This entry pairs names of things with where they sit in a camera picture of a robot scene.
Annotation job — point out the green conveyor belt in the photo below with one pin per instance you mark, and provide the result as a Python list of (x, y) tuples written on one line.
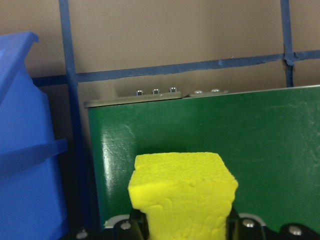
[(262, 150)]

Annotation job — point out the yellow foam block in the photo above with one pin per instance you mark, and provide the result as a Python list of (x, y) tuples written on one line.
[(185, 195)]

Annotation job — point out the blue plastic storage bin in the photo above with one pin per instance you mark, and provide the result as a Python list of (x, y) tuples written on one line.
[(25, 150)]

